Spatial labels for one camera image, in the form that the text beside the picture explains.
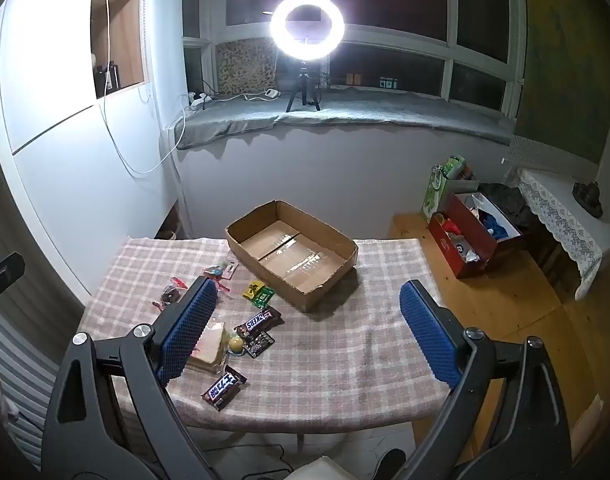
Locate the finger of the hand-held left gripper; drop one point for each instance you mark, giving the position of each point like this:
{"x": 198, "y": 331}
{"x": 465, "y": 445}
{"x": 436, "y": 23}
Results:
{"x": 5, "y": 270}

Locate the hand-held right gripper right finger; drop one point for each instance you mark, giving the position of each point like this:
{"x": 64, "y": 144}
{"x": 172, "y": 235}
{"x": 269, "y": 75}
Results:
{"x": 430, "y": 335}

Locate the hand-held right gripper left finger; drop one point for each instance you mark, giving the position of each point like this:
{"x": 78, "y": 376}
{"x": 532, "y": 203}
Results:
{"x": 190, "y": 330}

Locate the pale cake packet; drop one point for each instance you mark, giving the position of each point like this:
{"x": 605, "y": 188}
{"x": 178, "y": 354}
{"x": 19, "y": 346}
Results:
{"x": 212, "y": 350}

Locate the yellow round candy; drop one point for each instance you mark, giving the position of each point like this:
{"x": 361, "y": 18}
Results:
{"x": 236, "y": 344}

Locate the red white snack packet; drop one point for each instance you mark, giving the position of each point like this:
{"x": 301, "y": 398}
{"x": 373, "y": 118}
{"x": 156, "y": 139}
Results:
{"x": 179, "y": 281}

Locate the red stick snack packet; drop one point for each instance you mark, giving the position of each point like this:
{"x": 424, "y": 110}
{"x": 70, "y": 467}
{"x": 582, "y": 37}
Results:
{"x": 224, "y": 288}

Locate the round colourful candy packet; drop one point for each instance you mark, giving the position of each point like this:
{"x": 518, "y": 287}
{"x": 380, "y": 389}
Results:
{"x": 216, "y": 274}

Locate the Snickers bar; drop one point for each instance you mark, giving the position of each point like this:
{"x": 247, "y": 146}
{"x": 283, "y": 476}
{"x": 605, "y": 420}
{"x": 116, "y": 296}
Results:
{"x": 224, "y": 387}

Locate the brown chocolate bar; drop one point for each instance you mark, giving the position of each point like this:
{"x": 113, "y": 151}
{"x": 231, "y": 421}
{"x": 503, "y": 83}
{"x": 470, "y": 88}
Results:
{"x": 257, "y": 321}

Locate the black patterned snack packet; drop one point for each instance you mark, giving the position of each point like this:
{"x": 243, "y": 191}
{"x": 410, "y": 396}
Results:
{"x": 258, "y": 345}

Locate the yellow snack packet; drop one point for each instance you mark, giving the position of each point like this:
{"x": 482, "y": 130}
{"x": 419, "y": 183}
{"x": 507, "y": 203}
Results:
{"x": 252, "y": 290}

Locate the pink snack packet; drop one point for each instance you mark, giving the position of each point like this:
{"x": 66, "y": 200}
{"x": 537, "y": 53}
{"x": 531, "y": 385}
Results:
{"x": 231, "y": 267}

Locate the green snack packet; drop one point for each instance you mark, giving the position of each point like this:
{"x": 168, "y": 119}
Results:
{"x": 265, "y": 300}

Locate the cardboard box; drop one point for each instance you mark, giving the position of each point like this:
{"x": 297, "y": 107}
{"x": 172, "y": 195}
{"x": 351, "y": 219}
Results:
{"x": 295, "y": 260}

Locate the person's left forearm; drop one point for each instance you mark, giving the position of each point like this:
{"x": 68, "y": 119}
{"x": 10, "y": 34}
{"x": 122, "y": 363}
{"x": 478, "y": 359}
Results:
{"x": 0, "y": 395}

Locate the red storage box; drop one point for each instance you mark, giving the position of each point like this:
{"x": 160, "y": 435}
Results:
{"x": 457, "y": 260}

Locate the pink plaid tablecloth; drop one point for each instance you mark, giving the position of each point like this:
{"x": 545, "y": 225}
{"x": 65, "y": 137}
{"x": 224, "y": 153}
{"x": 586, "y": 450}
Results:
{"x": 335, "y": 360}

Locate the black shoe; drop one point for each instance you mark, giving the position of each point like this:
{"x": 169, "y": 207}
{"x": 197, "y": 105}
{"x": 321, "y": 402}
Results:
{"x": 390, "y": 464}

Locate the green white paper bag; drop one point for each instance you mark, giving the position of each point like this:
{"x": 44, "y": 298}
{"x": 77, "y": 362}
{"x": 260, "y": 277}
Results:
{"x": 435, "y": 195}

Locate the black bag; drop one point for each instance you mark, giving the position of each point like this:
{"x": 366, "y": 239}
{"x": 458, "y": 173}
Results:
{"x": 510, "y": 205}

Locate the white paper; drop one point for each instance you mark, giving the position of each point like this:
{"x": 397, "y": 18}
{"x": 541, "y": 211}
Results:
{"x": 325, "y": 469}

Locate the white lace tablecloth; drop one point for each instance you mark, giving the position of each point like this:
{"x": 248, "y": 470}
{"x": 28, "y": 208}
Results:
{"x": 560, "y": 210}

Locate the dark figurine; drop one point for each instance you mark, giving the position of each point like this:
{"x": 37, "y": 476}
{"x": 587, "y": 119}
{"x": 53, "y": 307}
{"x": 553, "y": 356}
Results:
{"x": 587, "y": 197}

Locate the white power strip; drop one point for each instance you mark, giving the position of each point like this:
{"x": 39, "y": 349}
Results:
{"x": 199, "y": 100}

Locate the grey windowsill blanket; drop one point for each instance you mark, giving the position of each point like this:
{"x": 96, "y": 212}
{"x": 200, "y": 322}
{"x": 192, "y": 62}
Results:
{"x": 360, "y": 110}

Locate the white power adapter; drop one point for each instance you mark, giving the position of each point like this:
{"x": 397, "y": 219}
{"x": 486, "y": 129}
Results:
{"x": 271, "y": 93}

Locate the small green boxes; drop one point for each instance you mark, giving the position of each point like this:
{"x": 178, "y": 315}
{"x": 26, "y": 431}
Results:
{"x": 388, "y": 83}

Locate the leopard print cushion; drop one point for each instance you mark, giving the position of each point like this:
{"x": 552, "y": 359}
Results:
{"x": 245, "y": 67}

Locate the black tripod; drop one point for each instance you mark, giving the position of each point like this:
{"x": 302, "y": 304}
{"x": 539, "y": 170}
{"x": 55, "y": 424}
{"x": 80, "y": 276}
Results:
{"x": 301, "y": 80}

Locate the wooden wall shelf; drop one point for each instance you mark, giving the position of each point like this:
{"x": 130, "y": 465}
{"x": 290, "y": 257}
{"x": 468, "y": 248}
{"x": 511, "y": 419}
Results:
{"x": 127, "y": 35}

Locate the white window frame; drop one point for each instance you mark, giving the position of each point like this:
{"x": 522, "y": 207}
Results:
{"x": 451, "y": 10}

